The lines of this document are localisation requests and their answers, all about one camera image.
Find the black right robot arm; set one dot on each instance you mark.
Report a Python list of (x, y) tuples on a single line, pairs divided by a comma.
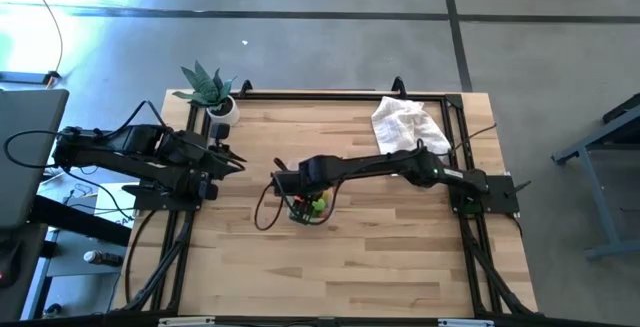
[(400, 164)]

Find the snake plant in white pot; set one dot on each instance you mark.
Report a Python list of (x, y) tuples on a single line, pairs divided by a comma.
[(222, 112)]

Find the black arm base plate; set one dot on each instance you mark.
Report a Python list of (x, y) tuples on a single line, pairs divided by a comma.
[(495, 194), (160, 202)]

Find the grey side table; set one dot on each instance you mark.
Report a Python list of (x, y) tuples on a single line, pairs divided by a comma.
[(25, 157)]

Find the white checked cloth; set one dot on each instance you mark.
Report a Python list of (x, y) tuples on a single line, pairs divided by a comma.
[(400, 122)]

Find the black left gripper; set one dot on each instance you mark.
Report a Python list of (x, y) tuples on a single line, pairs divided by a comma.
[(195, 154)]

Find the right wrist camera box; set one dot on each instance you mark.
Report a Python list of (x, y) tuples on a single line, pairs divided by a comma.
[(286, 183)]

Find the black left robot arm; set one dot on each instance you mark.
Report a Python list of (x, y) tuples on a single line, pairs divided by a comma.
[(125, 154)]

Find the dark bottle with white cap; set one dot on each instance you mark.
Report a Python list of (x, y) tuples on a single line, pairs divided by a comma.
[(102, 258)]

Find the green toy mango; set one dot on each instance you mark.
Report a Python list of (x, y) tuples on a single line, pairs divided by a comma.
[(318, 206)]

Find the white plastic edge strip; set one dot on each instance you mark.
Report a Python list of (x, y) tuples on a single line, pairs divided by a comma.
[(185, 321), (465, 322)]

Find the black table clamp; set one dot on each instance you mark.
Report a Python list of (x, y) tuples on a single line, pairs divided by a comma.
[(246, 87), (398, 86)]

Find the clear plastic container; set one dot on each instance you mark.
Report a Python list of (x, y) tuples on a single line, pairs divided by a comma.
[(307, 219)]

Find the blue-grey metal stand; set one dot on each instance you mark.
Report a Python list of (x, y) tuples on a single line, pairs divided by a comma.
[(595, 143)]

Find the white paper sheet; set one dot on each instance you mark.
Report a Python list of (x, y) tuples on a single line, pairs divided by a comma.
[(112, 202)]

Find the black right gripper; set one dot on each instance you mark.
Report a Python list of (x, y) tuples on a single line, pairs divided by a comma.
[(320, 174)]

